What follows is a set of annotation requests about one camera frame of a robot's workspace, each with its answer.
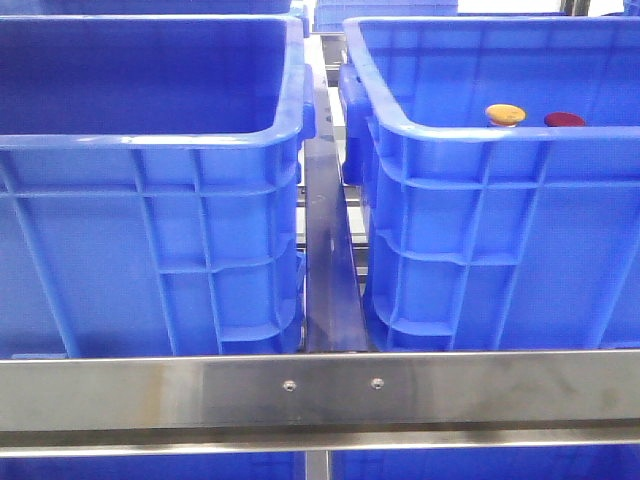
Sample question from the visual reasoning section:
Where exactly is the blue bin back centre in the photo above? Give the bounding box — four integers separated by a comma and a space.
313, 0, 458, 33

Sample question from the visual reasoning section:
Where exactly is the blue plastic bin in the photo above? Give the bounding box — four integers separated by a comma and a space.
344, 17, 639, 351
1, 15, 315, 359

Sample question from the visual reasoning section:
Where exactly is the steel front shelf rail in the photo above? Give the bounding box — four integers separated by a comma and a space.
1, 350, 639, 457

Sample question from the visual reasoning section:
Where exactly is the blue bin lower left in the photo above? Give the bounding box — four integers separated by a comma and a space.
1, 453, 304, 479

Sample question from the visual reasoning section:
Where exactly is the red push button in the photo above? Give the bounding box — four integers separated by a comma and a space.
544, 111, 586, 128

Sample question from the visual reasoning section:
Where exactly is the blue plastic bin right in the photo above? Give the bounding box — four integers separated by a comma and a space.
344, 17, 639, 351

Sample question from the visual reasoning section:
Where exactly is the blue bin lower right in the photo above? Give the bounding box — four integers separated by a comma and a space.
332, 445, 639, 480

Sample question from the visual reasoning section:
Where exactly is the blue bin back left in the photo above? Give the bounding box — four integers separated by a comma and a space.
1, 0, 310, 37

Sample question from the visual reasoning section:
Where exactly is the yellow push button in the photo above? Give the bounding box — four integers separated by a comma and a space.
485, 103, 527, 128

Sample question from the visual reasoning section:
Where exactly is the steel centre divider bar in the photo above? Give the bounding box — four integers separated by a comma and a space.
304, 35, 368, 353

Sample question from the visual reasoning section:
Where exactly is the blue plastic bin left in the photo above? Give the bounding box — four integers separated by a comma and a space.
1, 15, 315, 359

